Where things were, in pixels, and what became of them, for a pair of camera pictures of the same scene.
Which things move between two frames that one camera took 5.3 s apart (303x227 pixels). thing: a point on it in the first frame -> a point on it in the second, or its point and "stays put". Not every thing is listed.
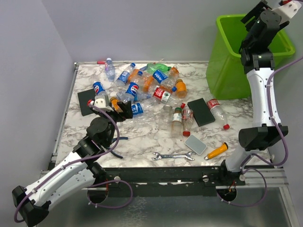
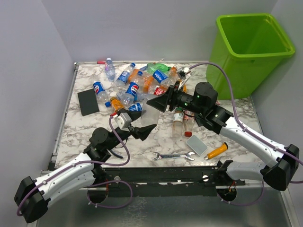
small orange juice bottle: (114, 100) stays put
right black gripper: (261, 7) -> (170, 96)
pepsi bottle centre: (131, 94) stays put
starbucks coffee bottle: (177, 118) stays put
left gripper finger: (126, 108) -> (133, 115)
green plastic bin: (226, 77) stays put
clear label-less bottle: (165, 117) -> (150, 115)
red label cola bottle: (187, 120) stays put
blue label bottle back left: (123, 76) stays put
